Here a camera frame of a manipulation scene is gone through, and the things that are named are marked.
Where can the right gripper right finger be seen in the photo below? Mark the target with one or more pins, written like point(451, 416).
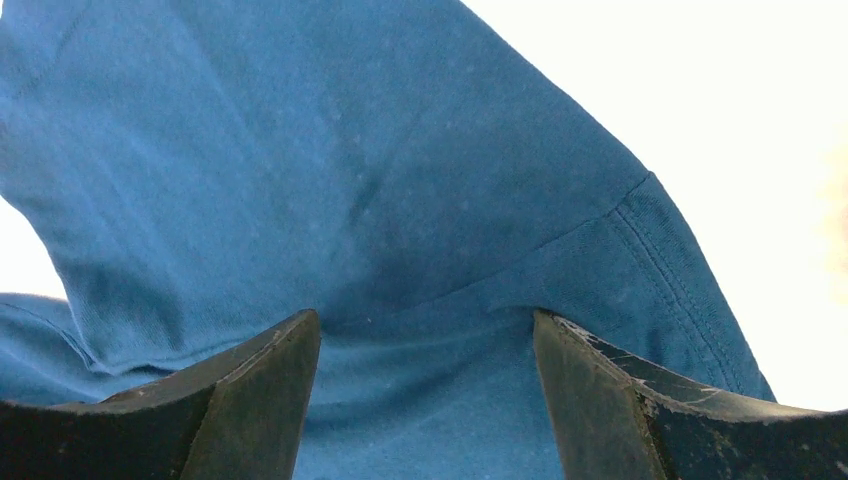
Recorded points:
point(616, 415)

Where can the blue t shirt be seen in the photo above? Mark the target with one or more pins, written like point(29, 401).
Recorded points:
point(198, 170)

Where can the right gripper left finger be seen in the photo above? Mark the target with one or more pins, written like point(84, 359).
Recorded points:
point(236, 415)

